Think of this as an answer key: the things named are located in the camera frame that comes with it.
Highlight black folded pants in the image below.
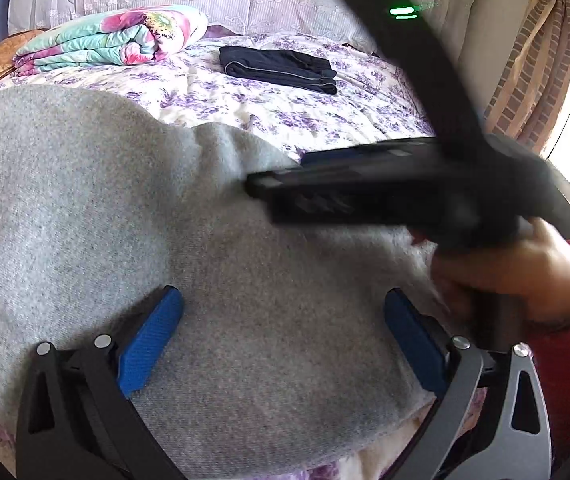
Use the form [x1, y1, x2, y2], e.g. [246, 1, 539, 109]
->
[219, 46, 338, 96]

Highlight grey fleece pants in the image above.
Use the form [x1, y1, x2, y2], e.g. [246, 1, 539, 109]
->
[0, 84, 466, 466]

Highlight person's right hand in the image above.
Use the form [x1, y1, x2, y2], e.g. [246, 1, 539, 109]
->
[410, 217, 570, 341]

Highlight purple floral bed cover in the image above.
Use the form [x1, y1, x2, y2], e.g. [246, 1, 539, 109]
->
[0, 30, 496, 480]

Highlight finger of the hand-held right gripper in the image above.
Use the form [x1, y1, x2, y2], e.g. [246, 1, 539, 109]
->
[244, 167, 466, 228]
[300, 139, 446, 171]

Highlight brown checked curtain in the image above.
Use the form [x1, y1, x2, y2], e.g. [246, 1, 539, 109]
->
[482, 0, 570, 153]

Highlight purple cloth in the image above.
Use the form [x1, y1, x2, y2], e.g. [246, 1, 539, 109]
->
[201, 24, 242, 40]

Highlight folded floral quilt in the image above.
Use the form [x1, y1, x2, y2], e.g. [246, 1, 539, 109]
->
[14, 5, 209, 77]

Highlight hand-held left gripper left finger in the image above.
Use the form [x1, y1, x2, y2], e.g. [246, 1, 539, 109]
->
[15, 285, 186, 480]

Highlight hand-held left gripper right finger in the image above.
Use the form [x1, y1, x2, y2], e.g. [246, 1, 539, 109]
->
[384, 287, 553, 480]

